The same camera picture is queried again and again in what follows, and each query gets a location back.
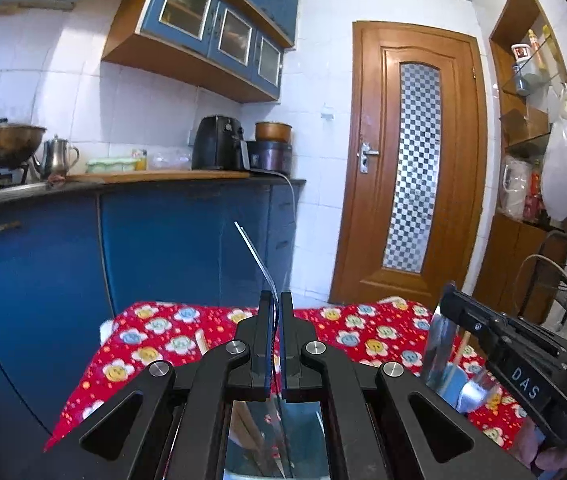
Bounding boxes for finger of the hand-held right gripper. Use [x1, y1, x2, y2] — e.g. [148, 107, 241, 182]
[437, 281, 567, 362]

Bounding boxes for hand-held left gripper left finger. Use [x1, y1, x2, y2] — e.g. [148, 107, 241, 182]
[44, 290, 277, 480]

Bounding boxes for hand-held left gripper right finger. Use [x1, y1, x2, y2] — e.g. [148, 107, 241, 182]
[281, 290, 538, 480]

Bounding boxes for person's right hand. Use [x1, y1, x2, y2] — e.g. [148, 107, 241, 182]
[533, 449, 567, 480]

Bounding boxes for wooden shelf unit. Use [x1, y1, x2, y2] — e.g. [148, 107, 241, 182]
[473, 0, 567, 326]

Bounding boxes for red smiley flower cloth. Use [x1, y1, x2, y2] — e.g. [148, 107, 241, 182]
[44, 297, 549, 453]

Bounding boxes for red packet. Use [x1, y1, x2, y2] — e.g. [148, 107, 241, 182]
[522, 172, 547, 223]

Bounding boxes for white jug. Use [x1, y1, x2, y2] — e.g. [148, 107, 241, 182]
[499, 155, 534, 221]

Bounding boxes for wooden door with checkered glass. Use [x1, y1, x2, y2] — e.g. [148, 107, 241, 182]
[328, 21, 488, 311]

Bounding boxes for blue lower kitchen cabinets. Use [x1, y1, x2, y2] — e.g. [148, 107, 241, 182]
[0, 177, 308, 461]

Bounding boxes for white plastic bag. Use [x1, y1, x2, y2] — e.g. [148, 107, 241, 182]
[541, 85, 567, 223]

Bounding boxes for cardboard box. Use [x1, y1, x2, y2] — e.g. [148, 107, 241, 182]
[499, 107, 550, 147]

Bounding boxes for dark rice cooker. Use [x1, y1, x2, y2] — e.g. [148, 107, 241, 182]
[246, 140, 294, 177]

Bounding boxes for black air fryer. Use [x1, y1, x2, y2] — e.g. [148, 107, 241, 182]
[191, 115, 250, 172]

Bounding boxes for brown pot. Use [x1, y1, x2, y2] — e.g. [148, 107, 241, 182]
[254, 121, 293, 143]

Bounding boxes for grey cup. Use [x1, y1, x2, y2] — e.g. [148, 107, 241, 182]
[513, 65, 544, 96]

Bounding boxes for green lidded container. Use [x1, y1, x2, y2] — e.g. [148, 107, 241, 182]
[85, 157, 139, 175]

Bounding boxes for yellow bottle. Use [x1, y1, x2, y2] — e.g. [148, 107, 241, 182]
[541, 24, 561, 73]

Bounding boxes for metal kettle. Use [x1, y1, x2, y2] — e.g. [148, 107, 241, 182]
[34, 135, 80, 181]

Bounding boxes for metal wok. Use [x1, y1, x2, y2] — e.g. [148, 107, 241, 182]
[0, 119, 47, 173]

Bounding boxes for blue upper cabinet glass doors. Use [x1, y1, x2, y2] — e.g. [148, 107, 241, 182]
[101, 0, 300, 105]

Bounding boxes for black wire rack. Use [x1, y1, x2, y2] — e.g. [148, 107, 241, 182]
[516, 230, 567, 331]

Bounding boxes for white power cable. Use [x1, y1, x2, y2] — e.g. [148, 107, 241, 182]
[274, 172, 298, 231]

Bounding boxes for metal door handle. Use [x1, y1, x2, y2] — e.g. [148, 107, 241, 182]
[357, 141, 380, 175]

